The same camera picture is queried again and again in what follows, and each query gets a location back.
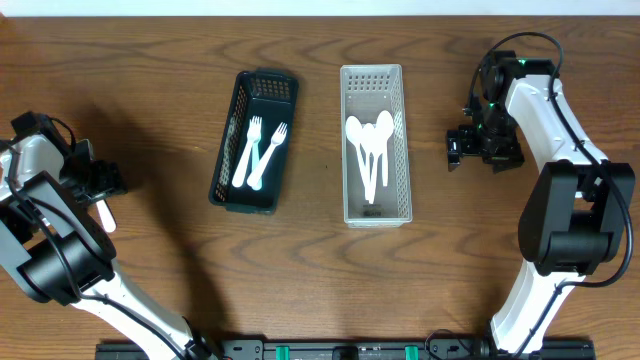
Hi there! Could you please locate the mint green fork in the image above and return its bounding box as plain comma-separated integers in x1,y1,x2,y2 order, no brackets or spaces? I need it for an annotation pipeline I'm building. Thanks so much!
249,140,262,191

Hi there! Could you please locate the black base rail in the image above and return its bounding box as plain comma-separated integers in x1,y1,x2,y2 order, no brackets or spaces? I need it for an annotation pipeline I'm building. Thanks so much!
94,337,597,360

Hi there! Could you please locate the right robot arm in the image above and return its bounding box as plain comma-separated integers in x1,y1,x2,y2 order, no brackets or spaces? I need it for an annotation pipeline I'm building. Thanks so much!
446,50,635,359

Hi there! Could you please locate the black perforated plastic basket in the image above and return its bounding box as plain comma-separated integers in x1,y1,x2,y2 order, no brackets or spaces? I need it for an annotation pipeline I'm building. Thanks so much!
208,68,299,214

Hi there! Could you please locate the white wooden fork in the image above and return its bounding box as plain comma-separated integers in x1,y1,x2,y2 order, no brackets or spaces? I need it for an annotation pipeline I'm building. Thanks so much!
232,116,262,188
247,122,287,187

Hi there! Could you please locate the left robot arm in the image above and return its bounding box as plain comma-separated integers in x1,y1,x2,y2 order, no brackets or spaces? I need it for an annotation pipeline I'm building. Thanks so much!
1,111,223,359

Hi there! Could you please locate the white wooden spoon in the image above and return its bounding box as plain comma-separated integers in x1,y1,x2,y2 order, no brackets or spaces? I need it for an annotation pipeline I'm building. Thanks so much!
96,200,117,233

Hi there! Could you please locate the white plastic spoon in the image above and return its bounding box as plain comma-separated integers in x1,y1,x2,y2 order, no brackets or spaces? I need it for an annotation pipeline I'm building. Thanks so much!
361,123,375,202
346,116,370,193
368,125,387,204
376,110,394,187

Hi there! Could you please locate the clear perforated plastic basket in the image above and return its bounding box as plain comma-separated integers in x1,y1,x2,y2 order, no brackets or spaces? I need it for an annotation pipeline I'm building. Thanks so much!
340,64,413,228

